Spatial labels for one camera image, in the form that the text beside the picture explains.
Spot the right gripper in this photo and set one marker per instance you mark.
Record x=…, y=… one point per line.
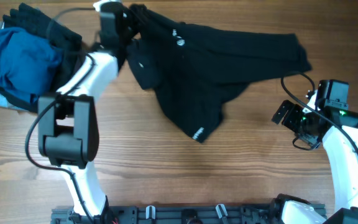
x=284, y=112

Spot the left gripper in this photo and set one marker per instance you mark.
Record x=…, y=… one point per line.
x=129, y=23

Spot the black polo shirt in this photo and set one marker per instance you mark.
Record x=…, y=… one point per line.
x=194, y=70

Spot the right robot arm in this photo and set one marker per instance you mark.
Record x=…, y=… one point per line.
x=325, y=121

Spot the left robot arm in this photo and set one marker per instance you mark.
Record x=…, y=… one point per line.
x=68, y=134

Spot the black folded garment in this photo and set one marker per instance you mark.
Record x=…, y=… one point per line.
x=59, y=37

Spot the blue folded shirt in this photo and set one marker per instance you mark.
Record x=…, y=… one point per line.
x=28, y=64

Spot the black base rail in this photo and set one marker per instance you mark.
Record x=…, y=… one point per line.
x=250, y=213

